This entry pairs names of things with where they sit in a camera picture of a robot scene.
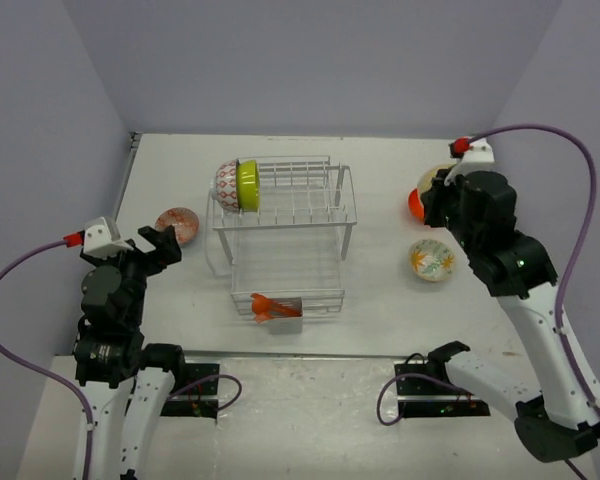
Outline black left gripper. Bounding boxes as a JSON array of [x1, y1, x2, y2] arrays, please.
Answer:
[[81, 224, 180, 325]]

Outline orange plastic bowl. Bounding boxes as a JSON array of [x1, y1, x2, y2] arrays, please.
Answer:
[[407, 188, 424, 223]]

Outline yellow bowl with blue pattern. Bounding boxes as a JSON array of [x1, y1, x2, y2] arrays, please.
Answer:
[[416, 164, 454, 195]]

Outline blue zigzag bowl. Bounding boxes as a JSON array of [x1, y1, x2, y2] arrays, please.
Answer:
[[154, 207, 200, 246]]

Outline cream bowl with leaf pattern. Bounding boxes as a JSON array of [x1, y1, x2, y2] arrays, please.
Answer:
[[409, 239, 456, 283]]

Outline white bowl with red diamonds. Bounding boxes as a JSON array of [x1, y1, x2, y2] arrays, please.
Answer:
[[211, 160, 240, 213]]

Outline lime green bowl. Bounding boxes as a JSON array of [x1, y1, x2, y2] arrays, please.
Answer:
[[237, 159, 260, 212]]

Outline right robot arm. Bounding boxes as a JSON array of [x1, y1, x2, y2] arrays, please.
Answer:
[[421, 168, 600, 463]]

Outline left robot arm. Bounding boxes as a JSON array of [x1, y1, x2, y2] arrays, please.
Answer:
[[73, 218, 188, 479]]

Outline orange plastic utensils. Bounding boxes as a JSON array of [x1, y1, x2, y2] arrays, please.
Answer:
[[251, 293, 302, 324]]

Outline metal cutlery holder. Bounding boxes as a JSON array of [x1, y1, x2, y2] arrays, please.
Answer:
[[265, 297, 304, 335]]

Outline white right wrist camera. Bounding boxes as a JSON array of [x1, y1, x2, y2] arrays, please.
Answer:
[[444, 137, 495, 186]]

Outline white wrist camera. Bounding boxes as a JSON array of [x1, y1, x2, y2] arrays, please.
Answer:
[[444, 137, 495, 186], [83, 217, 133, 259]]

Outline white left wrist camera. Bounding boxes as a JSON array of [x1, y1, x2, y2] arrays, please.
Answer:
[[83, 217, 133, 259]]

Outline white wire dish rack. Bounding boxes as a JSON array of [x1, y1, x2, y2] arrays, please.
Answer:
[[206, 155, 357, 315]]

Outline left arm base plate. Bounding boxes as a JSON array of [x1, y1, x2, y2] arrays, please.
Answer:
[[161, 362, 220, 420]]

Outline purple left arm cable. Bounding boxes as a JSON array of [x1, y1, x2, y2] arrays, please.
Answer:
[[0, 232, 96, 480]]

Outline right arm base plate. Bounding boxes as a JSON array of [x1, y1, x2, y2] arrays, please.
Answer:
[[394, 356, 491, 419]]

